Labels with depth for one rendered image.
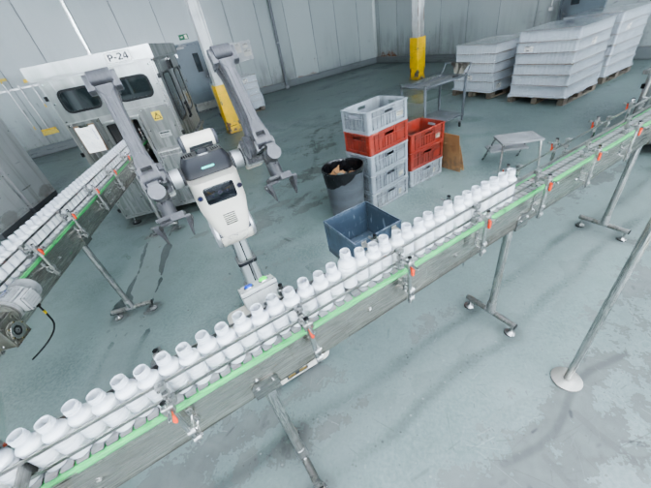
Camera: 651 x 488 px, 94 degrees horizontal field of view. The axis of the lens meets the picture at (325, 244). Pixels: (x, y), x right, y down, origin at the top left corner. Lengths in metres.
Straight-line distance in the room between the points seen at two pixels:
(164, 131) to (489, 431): 4.31
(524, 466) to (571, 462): 0.21
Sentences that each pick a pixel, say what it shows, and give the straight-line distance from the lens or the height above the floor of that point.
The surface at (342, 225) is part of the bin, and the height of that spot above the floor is 0.87.
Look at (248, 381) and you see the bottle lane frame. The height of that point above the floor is 0.93.
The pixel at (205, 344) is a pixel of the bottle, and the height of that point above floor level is 1.14.
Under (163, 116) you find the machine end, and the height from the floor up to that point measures 1.28.
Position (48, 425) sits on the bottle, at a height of 1.16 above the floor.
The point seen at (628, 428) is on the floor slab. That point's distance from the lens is 2.32.
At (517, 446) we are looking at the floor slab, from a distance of 2.07.
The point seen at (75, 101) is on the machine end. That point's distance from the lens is 4.67.
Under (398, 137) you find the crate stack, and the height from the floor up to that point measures 0.74.
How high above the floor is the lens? 1.85
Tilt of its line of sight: 36 degrees down
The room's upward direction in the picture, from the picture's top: 12 degrees counter-clockwise
